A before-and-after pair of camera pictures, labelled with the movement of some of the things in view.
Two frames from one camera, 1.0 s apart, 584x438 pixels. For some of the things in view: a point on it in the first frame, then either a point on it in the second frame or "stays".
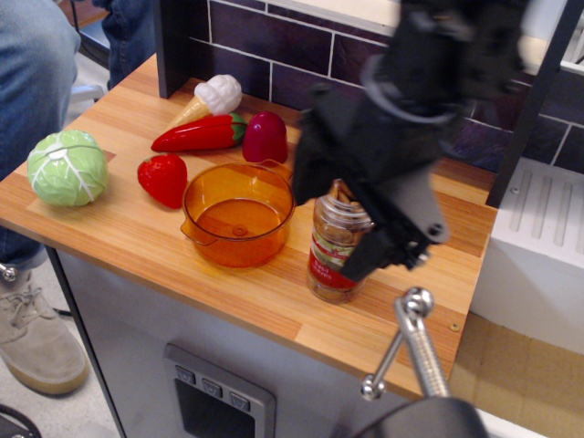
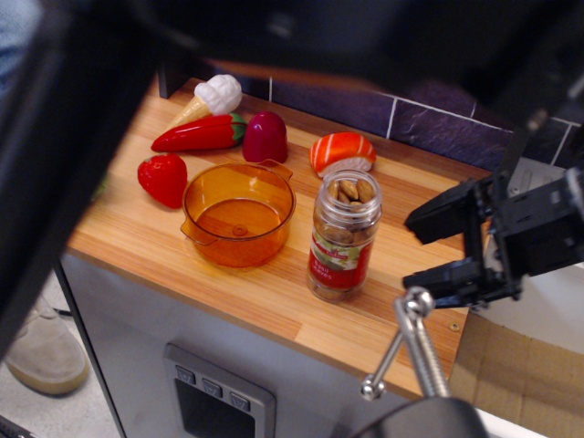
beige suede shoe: [37, 349] stays
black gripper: [386, 163] -> [511, 237]
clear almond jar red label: [338, 222] stays
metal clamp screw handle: [411, 307] stays
